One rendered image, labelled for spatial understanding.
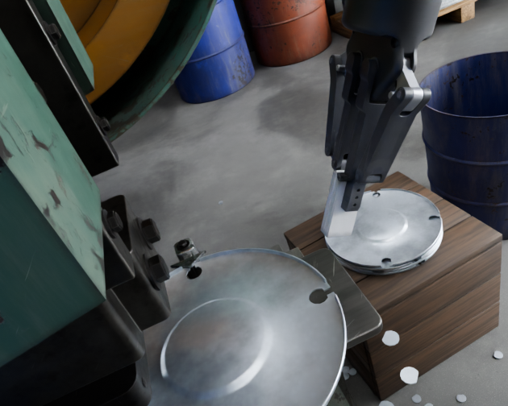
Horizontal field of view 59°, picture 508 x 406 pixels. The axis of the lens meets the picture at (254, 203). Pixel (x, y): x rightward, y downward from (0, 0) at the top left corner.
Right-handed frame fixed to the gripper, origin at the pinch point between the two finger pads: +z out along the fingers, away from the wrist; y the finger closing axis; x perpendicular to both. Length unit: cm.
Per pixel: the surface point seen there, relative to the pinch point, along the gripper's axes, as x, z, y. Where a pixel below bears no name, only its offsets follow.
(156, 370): 18.1, 20.5, 0.7
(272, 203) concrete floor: -51, 73, 127
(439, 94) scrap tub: -91, 13, 91
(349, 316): -1.5, 11.7, -4.0
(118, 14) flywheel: 19.3, -11.8, 33.1
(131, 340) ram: 21.3, 7.7, -6.8
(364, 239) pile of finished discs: -40, 38, 45
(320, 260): -2.4, 11.1, 5.3
